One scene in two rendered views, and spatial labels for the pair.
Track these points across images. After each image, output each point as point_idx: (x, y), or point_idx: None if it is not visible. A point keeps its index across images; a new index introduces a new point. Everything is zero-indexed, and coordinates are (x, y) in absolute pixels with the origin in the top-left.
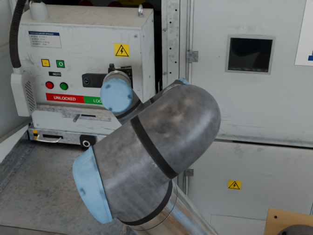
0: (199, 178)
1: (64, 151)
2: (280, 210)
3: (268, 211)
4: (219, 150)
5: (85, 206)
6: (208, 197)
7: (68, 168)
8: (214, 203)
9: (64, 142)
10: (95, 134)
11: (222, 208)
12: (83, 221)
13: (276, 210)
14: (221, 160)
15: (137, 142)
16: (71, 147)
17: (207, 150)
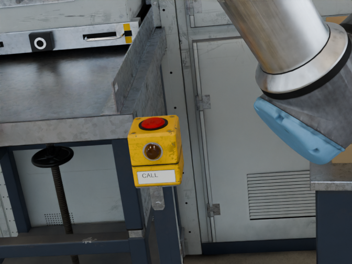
0: (220, 110)
1: (7, 64)
2: (344, 17)
3: (327, 21)
4: (243, 53)
5: (45, 97)
6: (238, 144)
7: (15, 75)
8: (248, 152)
9: (5, 53)
10: (52, 29)
11: (262, 160)
12: (44, 108)
13: (338, 17)
14: (248, 70)
15: None
16: (18, 59)
17: (226, 57)
